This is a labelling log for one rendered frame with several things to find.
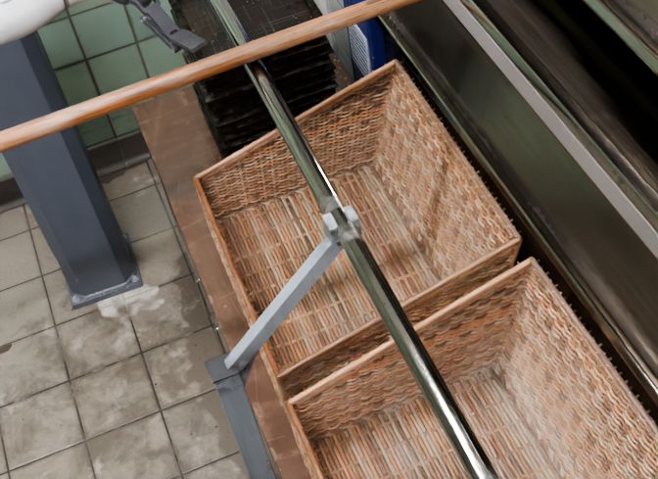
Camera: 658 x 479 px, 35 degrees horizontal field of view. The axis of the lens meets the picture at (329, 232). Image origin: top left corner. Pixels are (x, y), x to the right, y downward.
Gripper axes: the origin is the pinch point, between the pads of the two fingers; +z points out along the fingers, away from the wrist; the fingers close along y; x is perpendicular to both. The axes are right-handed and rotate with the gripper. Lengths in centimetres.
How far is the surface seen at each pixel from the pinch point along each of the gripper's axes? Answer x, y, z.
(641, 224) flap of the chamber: -2, 1, 86
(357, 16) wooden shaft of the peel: -22.3, 11.0, 13.4
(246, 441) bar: 31, 55, 29
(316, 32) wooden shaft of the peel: -15.4, 10.6, 11.1
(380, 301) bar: 13, 19, 56
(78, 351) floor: 32, 114, -83
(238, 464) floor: 22, 124, -25
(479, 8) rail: -15, -7, 52
